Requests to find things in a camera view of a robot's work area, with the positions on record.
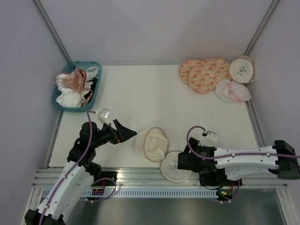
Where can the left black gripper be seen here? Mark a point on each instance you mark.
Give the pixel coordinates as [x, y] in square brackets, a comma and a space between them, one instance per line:
[124, 133]

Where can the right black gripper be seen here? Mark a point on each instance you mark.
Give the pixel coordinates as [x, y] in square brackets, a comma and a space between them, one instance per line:
[186, 150]

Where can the round mesh laundry bag glasses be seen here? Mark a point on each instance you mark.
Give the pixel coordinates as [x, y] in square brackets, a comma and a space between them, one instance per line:
[152, 144]

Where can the pink satin bra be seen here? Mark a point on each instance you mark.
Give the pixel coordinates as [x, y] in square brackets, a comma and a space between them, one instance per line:
[75, 80]

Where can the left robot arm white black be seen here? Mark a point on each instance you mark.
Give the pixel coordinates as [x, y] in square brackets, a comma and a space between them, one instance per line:
[79, 173]

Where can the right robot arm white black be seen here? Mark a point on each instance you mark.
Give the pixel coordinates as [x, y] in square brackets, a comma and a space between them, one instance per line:
[209, 162]

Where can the white bra in basket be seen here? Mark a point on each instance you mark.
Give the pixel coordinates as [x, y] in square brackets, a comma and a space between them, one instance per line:
[68, 99]

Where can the white mesh bag pink trim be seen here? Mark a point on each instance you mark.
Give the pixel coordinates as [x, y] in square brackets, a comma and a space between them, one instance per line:
[232, 92]

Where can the floral heart laundry bag front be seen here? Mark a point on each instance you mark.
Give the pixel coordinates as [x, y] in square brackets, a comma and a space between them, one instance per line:
[205, 76]

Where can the floral heart laundry bag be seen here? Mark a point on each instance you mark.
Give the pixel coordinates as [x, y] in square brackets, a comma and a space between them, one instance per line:
[205, 76]
[187, 66]

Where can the floral heart laundry bag back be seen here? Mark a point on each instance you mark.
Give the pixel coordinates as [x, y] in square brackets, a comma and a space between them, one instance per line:
[187, 66]

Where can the round mesh bag at corner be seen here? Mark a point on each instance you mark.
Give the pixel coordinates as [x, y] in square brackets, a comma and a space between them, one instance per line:
[242, 70]

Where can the black garment in basket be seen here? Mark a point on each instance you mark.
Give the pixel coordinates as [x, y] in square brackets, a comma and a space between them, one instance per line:
[89, 90]

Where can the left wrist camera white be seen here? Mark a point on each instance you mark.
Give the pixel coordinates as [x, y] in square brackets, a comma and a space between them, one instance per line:
[103, 116]

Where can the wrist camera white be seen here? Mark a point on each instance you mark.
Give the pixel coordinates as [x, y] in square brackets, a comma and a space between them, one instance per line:
[210, 139]
[103, 116]

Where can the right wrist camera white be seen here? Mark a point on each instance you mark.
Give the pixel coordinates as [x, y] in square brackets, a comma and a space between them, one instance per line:
[210, 139]

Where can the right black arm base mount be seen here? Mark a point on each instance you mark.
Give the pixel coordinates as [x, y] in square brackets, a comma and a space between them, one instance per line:
[211, 179]

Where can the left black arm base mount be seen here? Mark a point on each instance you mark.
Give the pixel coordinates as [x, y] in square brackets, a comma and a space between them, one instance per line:
[105, 179]

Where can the aluminium rail front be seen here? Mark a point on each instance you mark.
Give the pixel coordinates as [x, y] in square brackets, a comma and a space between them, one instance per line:
[152, 178]

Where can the white slotted cable duct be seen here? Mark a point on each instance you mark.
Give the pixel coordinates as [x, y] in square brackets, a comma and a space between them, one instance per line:
[164, 193]

